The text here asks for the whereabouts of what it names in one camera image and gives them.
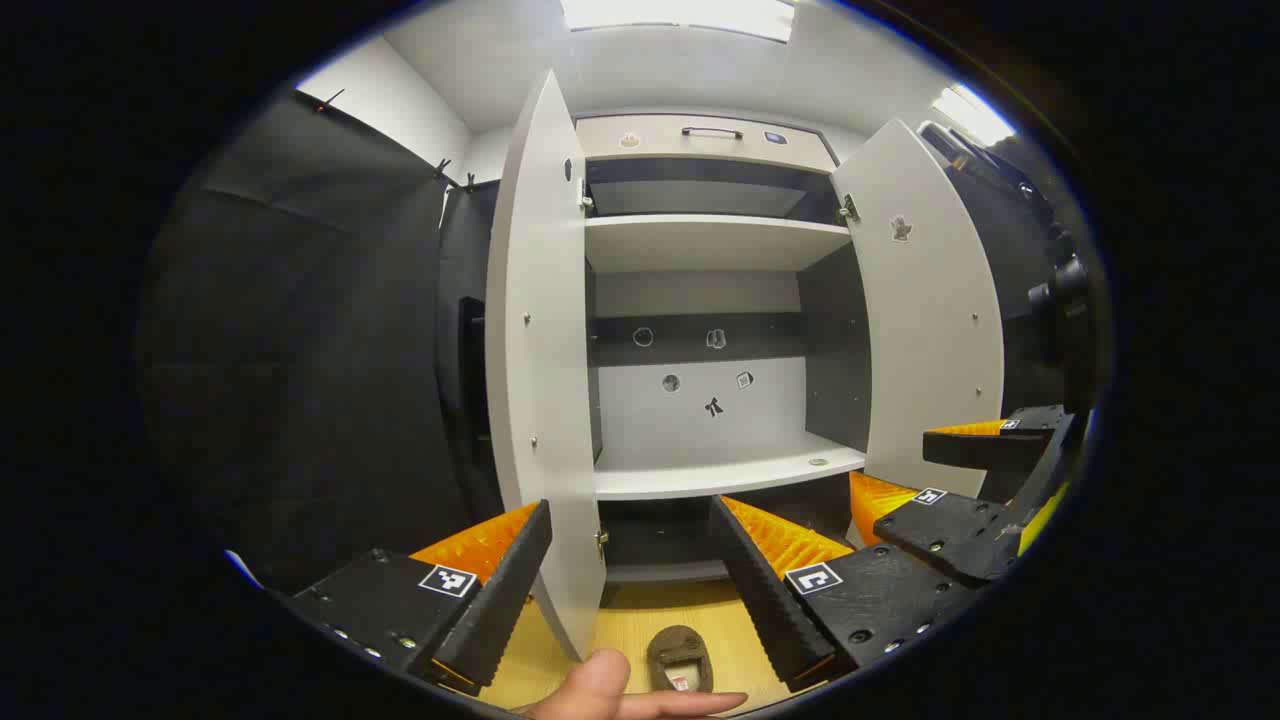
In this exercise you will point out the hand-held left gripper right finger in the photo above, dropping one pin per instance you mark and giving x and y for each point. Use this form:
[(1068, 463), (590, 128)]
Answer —
[(765, 600)]

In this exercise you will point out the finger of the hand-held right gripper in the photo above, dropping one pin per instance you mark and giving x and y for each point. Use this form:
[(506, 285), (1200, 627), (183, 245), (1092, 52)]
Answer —
[(950, 525), (985, 450)]

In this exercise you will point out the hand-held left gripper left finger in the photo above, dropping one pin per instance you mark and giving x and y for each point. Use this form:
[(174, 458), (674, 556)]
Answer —
[(505, 600)]

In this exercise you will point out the brown fuzzy shoe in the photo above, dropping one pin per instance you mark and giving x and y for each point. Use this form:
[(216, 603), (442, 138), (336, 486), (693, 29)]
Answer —
[(672, 645)]

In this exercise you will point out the grey shoe cabinet door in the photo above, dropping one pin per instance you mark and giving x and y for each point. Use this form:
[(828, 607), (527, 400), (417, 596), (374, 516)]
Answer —
[(540, 350), (930, 330)]

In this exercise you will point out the grey shoe cabinet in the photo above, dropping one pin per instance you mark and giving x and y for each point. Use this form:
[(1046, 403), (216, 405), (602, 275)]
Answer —
[(700, 420)]

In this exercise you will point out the beige cabinet drawer front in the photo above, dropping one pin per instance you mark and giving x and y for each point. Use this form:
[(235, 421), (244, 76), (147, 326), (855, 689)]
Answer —
[(660, 140)]

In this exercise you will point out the ceiling light panel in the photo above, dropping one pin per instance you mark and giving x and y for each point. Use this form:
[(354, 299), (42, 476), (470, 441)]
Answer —
[(975, 115), (680, 15)]

